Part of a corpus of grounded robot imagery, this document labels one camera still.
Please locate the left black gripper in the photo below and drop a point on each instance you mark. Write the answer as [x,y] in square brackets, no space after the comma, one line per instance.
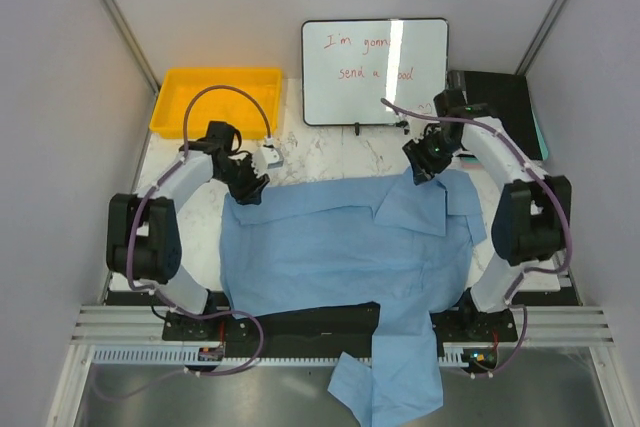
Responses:
[251,193]

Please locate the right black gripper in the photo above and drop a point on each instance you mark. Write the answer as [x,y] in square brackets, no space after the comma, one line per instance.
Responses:
[422,167]

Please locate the blue long sleeve shirt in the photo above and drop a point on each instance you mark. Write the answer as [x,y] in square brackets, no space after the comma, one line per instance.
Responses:
[387,240]

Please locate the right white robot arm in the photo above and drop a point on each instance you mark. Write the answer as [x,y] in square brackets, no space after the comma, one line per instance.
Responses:
[530,232]

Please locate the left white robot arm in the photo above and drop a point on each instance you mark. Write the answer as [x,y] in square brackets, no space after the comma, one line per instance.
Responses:
[143,240]

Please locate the black binder folder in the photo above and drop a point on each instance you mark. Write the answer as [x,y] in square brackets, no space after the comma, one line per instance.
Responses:
[508,96]

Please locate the small whiteboard with red writing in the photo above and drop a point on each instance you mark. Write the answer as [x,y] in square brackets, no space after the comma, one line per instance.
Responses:
[349,66]

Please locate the yellow plastic tray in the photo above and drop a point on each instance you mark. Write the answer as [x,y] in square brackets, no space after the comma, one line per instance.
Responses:
[253,118]

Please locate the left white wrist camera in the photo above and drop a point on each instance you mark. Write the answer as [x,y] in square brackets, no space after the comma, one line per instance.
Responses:
[267,157]

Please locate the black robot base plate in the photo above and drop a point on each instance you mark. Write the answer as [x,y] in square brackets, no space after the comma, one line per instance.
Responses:
[319,332]

